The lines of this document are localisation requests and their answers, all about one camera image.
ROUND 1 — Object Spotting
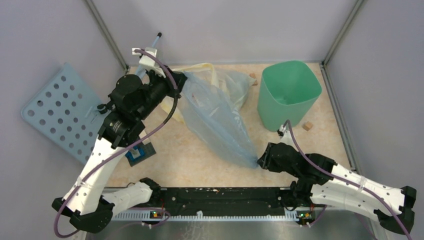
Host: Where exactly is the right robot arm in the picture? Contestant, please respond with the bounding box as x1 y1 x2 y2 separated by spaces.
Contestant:
257 142 417 235

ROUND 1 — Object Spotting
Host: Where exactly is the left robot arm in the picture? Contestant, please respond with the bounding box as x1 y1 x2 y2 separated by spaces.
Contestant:
52 70 187 234

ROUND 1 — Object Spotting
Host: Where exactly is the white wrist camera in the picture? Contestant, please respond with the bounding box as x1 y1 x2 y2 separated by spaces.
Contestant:
277 125 296 148
131 48 166 79

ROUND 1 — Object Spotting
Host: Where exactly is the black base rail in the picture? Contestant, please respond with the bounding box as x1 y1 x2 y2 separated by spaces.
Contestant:
145 187 327 220

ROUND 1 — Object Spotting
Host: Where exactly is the light blue plastic bag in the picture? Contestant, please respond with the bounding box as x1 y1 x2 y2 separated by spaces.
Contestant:
178 71 258 169

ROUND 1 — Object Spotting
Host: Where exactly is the green plastic trash bin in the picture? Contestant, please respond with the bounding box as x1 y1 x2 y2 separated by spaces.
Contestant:
257 60 323 132

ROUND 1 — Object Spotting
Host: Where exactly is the light blue perforated board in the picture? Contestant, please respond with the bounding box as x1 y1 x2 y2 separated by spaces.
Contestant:
21 63 106 165

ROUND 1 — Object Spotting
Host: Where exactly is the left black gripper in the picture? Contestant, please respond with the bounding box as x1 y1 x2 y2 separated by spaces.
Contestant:
136 63 191 120

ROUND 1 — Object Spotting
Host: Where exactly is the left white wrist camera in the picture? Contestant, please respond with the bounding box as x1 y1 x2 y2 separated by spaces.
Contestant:
131 48 166 79

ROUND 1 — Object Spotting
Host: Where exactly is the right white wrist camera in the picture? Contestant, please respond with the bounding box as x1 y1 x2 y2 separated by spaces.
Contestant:
277 125 296 148

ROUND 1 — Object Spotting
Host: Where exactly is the light blue tripod stand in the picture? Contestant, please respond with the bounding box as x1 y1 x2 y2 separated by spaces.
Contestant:
131 32 166 80

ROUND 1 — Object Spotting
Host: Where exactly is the wooden block near bin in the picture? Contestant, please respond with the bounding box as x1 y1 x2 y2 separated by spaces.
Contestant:
249 73 258 86

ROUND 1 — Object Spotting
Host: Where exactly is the blue clamp block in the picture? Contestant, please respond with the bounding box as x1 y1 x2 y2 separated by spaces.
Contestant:
125 142 156 167

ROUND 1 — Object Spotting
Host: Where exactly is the translucent white yellow trash bag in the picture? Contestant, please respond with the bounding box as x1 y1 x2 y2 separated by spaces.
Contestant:
172 62 253 124

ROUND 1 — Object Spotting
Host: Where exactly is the wooden cube block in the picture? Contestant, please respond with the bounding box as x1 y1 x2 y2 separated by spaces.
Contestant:
302 121 314 131

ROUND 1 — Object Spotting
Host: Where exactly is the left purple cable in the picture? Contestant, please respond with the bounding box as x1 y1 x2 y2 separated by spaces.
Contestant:
53 48 181 239

